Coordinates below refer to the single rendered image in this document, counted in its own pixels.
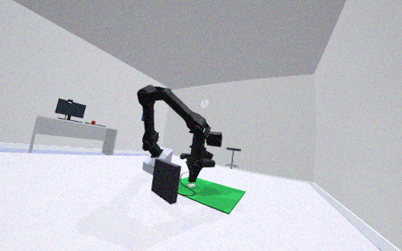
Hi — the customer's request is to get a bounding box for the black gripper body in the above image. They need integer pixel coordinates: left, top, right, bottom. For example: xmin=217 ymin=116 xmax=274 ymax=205
xmin=180 ymin=144 xmax=215 ymax=168

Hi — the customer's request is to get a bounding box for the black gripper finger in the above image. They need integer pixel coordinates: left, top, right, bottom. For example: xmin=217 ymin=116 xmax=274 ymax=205
xmin=185 ymin=161 xmax=196 ymax=172
xmin=193 ymin=164 xmax=203 ymax=180

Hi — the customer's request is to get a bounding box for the grey connector plug with thin cable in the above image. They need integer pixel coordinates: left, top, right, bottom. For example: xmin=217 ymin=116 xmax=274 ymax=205
xmin=180 ymin=171 xmax=196 ymax=186

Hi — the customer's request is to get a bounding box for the green circuit board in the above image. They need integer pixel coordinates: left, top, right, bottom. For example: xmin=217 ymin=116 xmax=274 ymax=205
xmin=178 ymin=177 xmax=246 ymax=214

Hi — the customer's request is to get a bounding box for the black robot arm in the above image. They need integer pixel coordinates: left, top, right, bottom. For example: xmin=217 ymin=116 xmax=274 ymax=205
xmin=137 ymin=84 xmax=222 ymax=158

